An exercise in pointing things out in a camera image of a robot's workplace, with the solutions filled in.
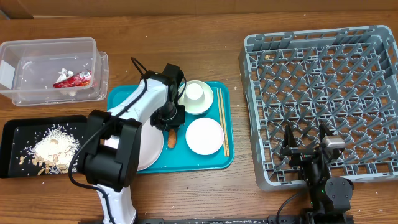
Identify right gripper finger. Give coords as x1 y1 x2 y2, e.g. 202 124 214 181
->
319 123 333 144
282 124 298 149

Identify orange carrot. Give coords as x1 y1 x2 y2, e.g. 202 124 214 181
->
167 129 177 149

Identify large white plate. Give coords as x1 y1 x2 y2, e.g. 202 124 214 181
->
104 119 165 172

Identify red snack wrapper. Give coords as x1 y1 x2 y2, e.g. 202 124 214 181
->
53 70 91 88

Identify white napkin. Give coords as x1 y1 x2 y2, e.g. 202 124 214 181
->
55 68 77 96

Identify rice and food scraps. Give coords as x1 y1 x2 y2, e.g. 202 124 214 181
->
17 124 80 175

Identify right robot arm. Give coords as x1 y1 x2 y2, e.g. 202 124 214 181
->
275 124 354 223

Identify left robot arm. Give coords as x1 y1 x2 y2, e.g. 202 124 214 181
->
69 62 185 223

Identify grey dishwasher rack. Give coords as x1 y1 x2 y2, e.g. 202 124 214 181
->
239 25 397 191

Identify white bowl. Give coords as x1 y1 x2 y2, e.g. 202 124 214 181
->
178 80 214 115

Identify white cup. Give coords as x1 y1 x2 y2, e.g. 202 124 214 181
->
185 83 204 101

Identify small white plate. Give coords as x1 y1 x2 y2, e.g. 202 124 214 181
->
185 118 224 156

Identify left wooden chopstick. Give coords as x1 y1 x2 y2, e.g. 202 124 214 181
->
216 88 227 157

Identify wooden chopstick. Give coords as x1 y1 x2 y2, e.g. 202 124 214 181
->
219 89 229 157
216 88 227 157

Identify right wooden chopstick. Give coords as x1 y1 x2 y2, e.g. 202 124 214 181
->
219 89 229 157

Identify clear plastic bin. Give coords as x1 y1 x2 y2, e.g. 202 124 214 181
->
1 37 109 106

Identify black plastic tray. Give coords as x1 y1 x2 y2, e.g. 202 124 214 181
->
1 115 87 178

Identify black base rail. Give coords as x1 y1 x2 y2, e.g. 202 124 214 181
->
136 215 305 224

